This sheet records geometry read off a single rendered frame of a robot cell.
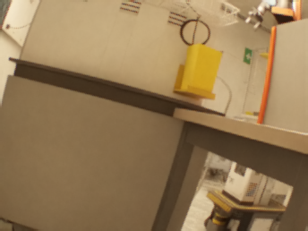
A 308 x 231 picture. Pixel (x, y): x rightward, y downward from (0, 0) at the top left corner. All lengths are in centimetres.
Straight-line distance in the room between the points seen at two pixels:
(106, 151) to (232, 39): 491
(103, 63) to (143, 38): 16
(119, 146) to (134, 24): 42
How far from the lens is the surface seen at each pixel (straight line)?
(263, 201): 211
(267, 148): 63
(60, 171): 114
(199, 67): 108
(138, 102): 114
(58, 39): 114
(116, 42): 115
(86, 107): 111
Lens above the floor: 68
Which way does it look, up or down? 1 degrees down
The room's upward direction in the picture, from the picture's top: 15 degrees clockwise
